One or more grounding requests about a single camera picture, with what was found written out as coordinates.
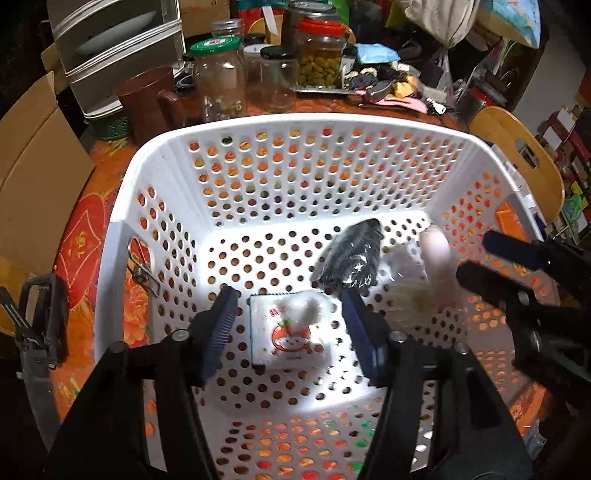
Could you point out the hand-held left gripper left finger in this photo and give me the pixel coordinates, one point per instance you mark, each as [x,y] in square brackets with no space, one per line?
[217,332]

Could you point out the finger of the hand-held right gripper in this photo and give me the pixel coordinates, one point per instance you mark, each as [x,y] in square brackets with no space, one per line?
[489,281]
[508,244]

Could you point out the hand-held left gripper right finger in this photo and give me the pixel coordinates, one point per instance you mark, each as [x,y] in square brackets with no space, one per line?
[364,332]

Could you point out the cream cloth pouch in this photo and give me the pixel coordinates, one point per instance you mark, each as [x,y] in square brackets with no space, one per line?
[418,297]

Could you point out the white ribbed pumpkin-shaped ball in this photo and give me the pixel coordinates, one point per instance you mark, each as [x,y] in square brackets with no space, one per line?
[302,309]

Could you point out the small cartoon print packet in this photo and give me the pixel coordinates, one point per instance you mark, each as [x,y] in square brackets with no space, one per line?
[286,346]

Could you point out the dark patterned pouch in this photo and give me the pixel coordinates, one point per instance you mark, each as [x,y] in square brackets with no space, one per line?
[351,254]

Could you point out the clear plastic bag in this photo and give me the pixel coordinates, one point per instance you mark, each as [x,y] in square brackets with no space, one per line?
[404,261]

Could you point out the white perforated plastic basket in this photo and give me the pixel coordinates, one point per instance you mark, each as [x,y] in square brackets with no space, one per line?
[277,184]

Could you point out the wooden chair back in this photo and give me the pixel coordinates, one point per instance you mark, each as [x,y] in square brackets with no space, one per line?
[521,152]

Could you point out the metal clip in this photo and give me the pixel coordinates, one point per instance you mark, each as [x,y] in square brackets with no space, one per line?
[143,272]

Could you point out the storage shelf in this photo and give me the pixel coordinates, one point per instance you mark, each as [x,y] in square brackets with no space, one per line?
[568,152]

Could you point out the black folding tool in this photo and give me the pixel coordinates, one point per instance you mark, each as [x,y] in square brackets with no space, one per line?
[37,323]

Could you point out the illustrated tote bag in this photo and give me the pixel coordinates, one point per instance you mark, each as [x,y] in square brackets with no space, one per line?
[512,23]

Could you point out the small green basket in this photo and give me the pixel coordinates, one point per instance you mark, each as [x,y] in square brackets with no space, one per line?
[113,128]

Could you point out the light blue pouch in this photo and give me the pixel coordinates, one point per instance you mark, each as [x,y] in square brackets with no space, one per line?
[376,53]

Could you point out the brown plastic mug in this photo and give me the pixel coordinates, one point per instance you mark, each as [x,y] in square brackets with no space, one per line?
[147,106]

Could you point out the white tote bag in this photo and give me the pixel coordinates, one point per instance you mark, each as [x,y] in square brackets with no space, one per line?
[434,18]

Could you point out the open cardboard box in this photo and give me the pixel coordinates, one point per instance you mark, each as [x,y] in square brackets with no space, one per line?
[32,175]

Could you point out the green lid glass jar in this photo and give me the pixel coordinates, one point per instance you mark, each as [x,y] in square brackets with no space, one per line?
[219,78]

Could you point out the black lid glass jar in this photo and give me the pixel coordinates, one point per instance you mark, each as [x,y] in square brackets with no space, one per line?
[277,78]

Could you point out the red lid glass jar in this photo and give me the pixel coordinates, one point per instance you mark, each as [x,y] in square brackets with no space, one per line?
[321,55]

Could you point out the grey stacked drawer unit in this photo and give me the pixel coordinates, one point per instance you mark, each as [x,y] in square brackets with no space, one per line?
[115,46]

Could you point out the clear lidless glass jar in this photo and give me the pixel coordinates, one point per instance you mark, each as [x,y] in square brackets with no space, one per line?
[228,28]

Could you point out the dark metal lid jar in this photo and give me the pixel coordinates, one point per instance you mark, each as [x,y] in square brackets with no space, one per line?
[295,18]

